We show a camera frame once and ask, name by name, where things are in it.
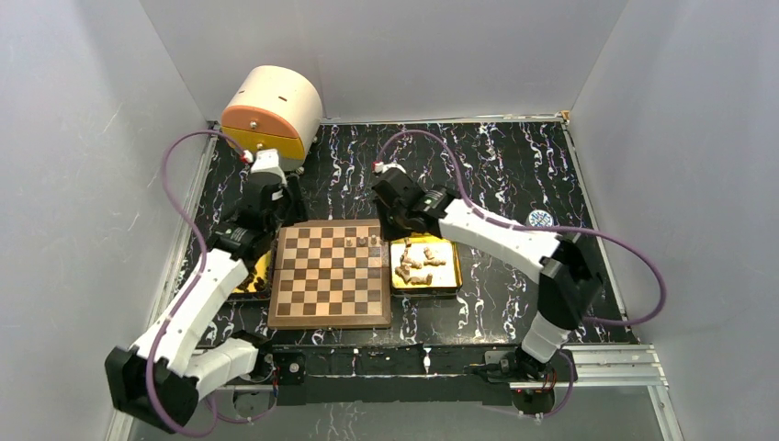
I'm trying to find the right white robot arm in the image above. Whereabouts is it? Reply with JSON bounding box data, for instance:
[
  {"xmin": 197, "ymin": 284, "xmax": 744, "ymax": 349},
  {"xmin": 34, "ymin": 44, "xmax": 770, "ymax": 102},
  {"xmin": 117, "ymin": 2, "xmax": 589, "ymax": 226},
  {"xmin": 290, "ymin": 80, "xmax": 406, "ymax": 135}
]
[{"xmin": 372, "ymin": 163, "xmax": 604, "ymax": 380}]

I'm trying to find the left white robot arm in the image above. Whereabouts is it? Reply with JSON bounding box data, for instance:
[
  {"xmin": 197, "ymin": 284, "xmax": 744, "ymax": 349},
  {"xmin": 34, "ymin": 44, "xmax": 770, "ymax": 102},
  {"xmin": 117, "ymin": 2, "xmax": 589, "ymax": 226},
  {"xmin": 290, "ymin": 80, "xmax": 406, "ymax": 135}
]
[{"xmin": 105, "ymin": 172, "xmax": 308, "ymax": 436}]

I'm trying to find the gold tin with light pieces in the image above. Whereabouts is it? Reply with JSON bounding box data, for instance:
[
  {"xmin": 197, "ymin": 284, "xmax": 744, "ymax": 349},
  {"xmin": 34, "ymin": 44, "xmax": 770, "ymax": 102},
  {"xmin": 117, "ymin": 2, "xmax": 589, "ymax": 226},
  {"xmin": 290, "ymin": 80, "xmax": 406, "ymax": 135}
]
[{"xmin": 389, "ymin": 234, "xmax": 463, "ymax": 296}]

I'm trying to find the pile of light pieces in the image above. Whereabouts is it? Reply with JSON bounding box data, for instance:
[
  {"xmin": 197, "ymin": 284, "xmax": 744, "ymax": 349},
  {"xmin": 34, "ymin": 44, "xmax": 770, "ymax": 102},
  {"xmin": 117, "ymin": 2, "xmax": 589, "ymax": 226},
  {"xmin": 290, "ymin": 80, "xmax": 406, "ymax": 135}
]
[{"xmin": 389, "ymin": 236, "xmax": 454, "ymax": 289}]

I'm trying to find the gold tin with dark pieces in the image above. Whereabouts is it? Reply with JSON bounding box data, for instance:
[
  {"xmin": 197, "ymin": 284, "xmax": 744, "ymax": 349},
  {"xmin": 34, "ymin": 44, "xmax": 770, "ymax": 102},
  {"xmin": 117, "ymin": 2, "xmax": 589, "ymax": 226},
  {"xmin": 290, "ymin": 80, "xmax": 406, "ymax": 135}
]
[{"xmin": 230, "ymin": 250, "xmax": 275, "ymax": 300}]

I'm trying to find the round cream drawer box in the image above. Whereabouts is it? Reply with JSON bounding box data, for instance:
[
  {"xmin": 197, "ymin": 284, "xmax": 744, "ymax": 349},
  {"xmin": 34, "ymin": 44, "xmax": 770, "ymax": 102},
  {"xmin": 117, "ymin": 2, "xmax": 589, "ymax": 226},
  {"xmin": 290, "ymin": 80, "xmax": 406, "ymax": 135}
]
[{"xmin": 220, "ymin": 65, "xmax": 323, "ymax": 172}]

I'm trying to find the wooden chessboard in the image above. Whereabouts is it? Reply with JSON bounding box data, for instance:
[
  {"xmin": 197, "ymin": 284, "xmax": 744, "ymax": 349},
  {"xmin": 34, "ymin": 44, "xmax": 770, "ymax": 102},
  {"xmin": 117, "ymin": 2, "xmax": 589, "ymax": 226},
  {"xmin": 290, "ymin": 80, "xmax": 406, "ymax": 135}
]
[{"xmin": 267, "ymin": 219, "xmax": 391, "ymax": 330}]

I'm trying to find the small blue white jar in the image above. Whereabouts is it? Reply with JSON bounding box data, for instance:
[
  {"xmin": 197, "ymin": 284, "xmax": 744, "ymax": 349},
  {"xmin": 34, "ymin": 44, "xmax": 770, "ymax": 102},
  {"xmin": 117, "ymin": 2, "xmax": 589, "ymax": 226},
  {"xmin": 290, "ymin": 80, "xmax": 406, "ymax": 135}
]
[{"xmin": 526, "ymin": 209, "xmax": 556, "ymax": 227}]

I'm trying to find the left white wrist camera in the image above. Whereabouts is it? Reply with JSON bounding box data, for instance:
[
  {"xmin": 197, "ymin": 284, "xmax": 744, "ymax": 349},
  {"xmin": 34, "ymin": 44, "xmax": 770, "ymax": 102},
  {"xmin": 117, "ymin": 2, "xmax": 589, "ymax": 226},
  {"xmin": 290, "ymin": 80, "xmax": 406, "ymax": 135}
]
[{"xmin": 241, "ymin": 149, "xmax": 287, "ymax": 186}]

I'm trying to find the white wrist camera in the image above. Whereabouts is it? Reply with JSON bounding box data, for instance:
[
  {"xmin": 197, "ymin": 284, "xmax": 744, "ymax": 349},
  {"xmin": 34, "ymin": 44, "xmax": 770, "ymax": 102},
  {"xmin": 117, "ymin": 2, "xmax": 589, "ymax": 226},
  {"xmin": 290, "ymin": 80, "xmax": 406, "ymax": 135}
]
[
  {"xmin": 241, "ymin": 149, "xmax": 287, "ymax": 186},
  {"xmin": 372, "ymin": 161, "xmax": 407, "ymax": 176}
]

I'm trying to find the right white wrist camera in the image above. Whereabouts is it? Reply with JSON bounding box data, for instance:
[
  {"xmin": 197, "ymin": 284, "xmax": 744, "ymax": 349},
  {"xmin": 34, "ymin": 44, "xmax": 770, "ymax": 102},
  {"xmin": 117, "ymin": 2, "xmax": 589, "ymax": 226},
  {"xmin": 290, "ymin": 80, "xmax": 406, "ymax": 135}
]
[{"xmin": 372, "ymin": 161, "xmax": 407, "ymax": 176}]

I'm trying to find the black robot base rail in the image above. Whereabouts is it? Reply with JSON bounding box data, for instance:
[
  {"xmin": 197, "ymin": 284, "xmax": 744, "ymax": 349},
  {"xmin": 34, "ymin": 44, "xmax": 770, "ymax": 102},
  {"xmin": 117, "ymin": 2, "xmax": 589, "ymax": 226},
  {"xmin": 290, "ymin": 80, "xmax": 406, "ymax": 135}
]
[{"xmin": 231, "ymin": 344, "xmax": 579, "ymax": 416}]

